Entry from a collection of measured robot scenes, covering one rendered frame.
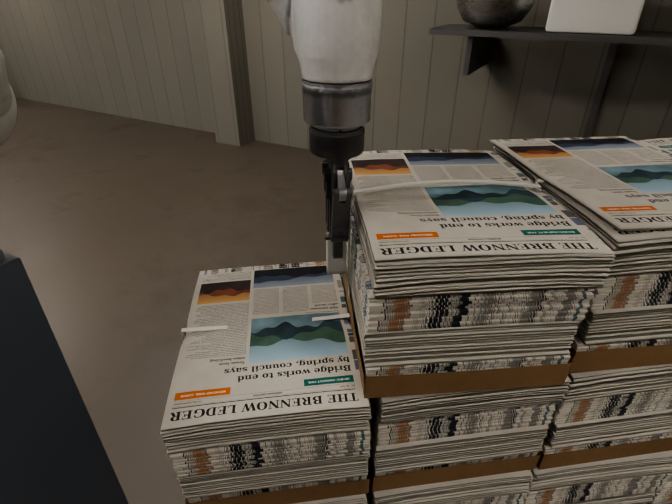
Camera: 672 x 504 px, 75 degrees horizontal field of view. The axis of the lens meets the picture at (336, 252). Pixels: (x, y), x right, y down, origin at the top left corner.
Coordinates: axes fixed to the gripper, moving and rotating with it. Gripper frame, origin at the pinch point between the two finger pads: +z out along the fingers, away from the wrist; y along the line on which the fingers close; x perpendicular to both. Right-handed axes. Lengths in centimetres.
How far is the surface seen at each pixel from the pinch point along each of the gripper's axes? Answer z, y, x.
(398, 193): -10.0, -0.6, -9.1
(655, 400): 21, -18, -50
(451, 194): -10.1, -2.1, -16.7
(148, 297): 96, 126, 76
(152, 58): 29, 455, 131
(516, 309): -1.8, -19.1, -20.0
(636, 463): 37, -19, -52
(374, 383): 9.2, -18.8, -2.6
